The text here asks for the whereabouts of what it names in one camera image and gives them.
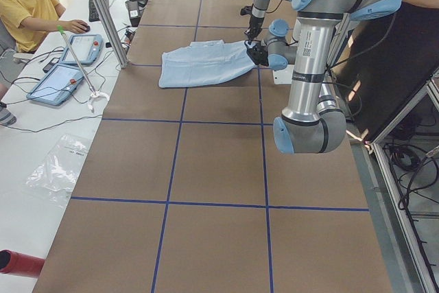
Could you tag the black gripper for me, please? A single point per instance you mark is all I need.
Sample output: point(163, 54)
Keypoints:
point(254, 26)
point(258, 55)

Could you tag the light blue button shirt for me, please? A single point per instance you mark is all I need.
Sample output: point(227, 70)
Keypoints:
point(204, 63)

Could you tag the black panel board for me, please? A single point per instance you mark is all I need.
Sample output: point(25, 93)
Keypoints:
point(388, 62)

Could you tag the upper teach pendant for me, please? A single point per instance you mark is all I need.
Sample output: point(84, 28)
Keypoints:
point(87, 47)

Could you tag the teach pendant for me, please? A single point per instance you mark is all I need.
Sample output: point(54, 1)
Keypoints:
point(87, 47)
point(56, 86)

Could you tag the reacher grabber stick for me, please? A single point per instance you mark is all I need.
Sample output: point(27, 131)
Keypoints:
point(95, 94)

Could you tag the small black device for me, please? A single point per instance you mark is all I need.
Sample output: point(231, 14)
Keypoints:
point(50, 65)

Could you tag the lower teach pendant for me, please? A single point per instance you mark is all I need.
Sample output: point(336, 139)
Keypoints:
point(56, 86)

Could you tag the person in yellow shirt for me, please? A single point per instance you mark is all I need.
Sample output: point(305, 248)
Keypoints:
point(29, 22)

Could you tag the clear plastic bag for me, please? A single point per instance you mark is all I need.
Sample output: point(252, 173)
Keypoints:
point(54, 180)

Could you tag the red tube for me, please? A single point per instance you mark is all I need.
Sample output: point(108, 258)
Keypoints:
point(19, 264)

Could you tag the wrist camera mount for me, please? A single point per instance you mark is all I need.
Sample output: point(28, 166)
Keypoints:
point(246, 10)

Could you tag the aluminium frame post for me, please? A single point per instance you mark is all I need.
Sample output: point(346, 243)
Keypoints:
point(111, 32)

